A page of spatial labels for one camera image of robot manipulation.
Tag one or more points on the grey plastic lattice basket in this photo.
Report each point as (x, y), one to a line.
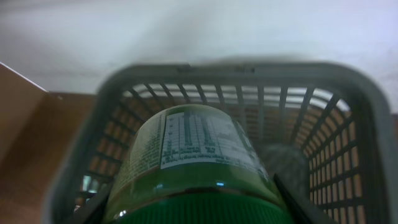
(324, 128)

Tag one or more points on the green capped jar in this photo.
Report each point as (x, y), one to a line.
(193, 164)

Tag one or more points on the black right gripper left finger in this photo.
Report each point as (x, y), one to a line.
(93, 211)

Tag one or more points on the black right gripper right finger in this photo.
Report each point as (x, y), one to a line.
(301, 209)

